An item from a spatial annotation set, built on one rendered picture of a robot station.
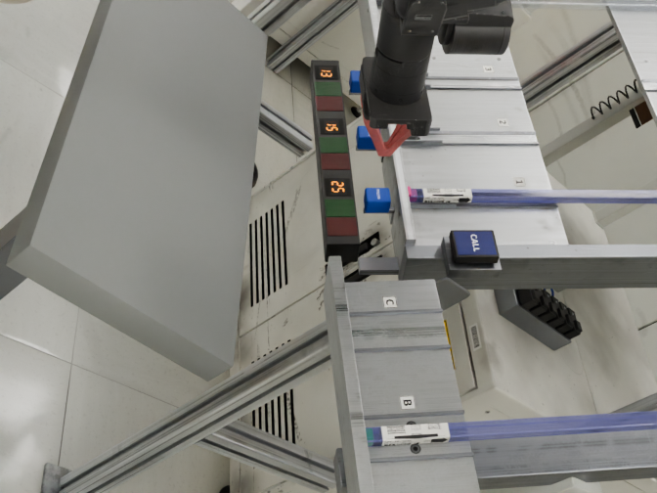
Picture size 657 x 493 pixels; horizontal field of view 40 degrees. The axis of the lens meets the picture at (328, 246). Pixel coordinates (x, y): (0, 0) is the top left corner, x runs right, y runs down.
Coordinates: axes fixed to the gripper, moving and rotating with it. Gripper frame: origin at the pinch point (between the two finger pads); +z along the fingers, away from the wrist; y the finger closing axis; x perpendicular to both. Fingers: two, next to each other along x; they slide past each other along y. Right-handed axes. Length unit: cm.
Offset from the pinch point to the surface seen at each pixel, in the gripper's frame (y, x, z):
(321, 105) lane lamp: 18.8, 5.4, 9.9
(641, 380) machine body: 15, -62, 75
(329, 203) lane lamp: 0.8, 5.4, 10.1
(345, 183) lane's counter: 4.3, 3.2, 10.1
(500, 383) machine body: -8.2, -20.8, 37.8
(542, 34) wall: 251, -120, 168
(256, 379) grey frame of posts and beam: -12.3, 14.1, 29.2
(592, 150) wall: 175, -123, 166
